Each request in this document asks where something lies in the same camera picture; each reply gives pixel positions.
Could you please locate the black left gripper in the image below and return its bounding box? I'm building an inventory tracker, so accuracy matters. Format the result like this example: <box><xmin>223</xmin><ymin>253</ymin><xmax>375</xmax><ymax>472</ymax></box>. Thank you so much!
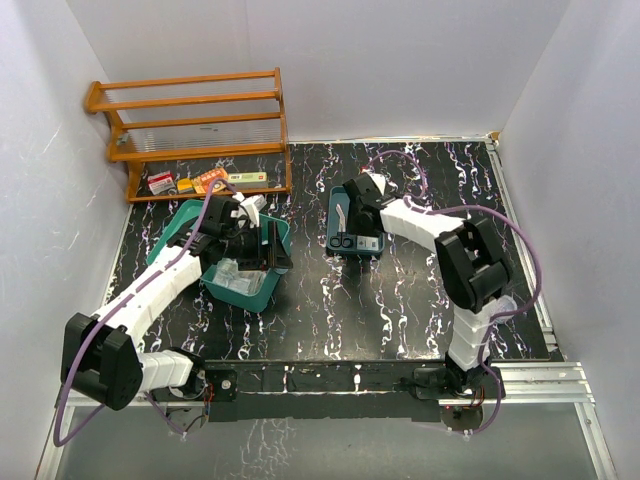
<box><xmin>222</xmin><ymin>221</ymin><xmax>293</xmax><ymax>271</ymax></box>

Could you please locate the dark blue divided tray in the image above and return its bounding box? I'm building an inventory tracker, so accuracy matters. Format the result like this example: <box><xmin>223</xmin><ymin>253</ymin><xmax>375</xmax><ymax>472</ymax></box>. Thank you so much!
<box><xmin>325</xmin><ymin>186</ymin><xmax>385</xmax><ymax>257</ymax></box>

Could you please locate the white gauze packet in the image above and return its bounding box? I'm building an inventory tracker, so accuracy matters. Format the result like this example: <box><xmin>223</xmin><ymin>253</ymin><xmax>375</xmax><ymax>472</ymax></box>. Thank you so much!
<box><xmin>212</xmin><ymin>259</ymin><xmax>266</xmax><ymax>296</ymax></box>

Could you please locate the blue white card packet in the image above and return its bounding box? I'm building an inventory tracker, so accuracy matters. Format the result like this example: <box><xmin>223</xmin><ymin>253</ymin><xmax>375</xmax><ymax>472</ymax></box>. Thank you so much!
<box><xmin>355</xmin><ymin>236</ymin><xmax>384</xmax><ymax>253</ymax></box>

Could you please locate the teal medicine kit box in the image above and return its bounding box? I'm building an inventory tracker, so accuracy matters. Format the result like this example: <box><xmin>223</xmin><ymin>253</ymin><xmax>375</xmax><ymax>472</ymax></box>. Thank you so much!
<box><xmin>147</xmin><ymin>200</ymin><xmax>291</xmax><ymax>313</ymax></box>

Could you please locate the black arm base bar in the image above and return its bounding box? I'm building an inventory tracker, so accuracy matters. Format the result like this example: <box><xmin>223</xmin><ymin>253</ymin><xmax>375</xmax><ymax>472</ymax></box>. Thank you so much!
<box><xmin>149</xmin><ymin>357</ymin><xmax>506</xmax><ymax>426</ymax></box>

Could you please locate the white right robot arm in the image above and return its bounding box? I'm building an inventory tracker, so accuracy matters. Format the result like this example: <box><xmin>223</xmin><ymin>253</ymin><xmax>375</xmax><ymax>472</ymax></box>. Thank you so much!
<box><xmin>343</xmin><ymin>173</ymin><xmax>512</xmax><ymax>397</ymax></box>

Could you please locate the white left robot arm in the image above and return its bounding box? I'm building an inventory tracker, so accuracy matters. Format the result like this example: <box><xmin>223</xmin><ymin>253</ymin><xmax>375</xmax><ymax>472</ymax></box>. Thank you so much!
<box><xmin>61</xmin><ymin>194</ymin><xmax>293</xmax><ymax>411</ymax></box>

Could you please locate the cream medicine box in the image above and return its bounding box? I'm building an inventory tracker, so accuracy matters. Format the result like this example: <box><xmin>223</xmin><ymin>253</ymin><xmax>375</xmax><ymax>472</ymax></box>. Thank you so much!
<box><xmin>227</xmin><ymin>172</ymin><xmax>268</xmax><ymax>190</ymax></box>

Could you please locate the red white medicine box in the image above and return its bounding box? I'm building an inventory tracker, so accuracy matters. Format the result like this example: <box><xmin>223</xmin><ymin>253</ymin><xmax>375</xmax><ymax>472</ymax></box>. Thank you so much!
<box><xmin>147</xmin><ymin>171</ymin><xmax>176</xmax><ymax>196</ymax></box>

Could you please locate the orange spiral notebook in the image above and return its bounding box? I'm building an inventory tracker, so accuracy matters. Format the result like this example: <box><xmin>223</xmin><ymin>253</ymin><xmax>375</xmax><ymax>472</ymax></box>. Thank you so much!
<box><xmin>191</xmin><ymin>168</ymin><xmax>228</xmax><ymax>195</ymax></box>

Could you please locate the yellow grey small box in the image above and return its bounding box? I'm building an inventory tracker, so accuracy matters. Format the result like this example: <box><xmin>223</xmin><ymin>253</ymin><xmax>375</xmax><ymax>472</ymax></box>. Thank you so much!
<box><xmin>176</xmin><ymin>178</ymin><xmax>195</xmax><ymax>194</ymax></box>

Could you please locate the wooden shelf rack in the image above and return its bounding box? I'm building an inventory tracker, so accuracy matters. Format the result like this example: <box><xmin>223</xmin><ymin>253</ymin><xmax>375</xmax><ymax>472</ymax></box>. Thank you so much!
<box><xmin>84</xmin><ymin>68</ymin><xmax>292</xmax><ymax>203</ymax></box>

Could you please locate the clear plastic measuring cup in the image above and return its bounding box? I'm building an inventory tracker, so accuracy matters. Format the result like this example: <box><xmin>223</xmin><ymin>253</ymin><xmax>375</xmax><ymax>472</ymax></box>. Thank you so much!
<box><xmin>491</xmin><ymin>295</ymin><xmax>518</xmax><ymax>325</ymax></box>

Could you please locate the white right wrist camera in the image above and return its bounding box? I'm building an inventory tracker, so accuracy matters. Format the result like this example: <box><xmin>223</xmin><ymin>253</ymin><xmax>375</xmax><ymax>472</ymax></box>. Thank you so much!
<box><xmin>365</xmin><ymin>171</ymin><xmax>387</xmax><ymax>195</ymax></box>

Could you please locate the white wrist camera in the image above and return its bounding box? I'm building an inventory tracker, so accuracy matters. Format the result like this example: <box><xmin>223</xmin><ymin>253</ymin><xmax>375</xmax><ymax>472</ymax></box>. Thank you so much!
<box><xmin>365</xmin><ymin>171</ymin><xmax>387</xmax><ymax>195</ymax></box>
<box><xmin>232</xmin><ymin>192</ymin><xmax>266</xmax><ymax>226</ymax></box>

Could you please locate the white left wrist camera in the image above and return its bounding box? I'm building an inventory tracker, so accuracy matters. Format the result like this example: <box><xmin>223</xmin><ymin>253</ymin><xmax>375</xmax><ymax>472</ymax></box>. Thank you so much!
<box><xmin>232</xmin><ymin>192</ymin><xmax>266</xmax><ymax>226</ymax></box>

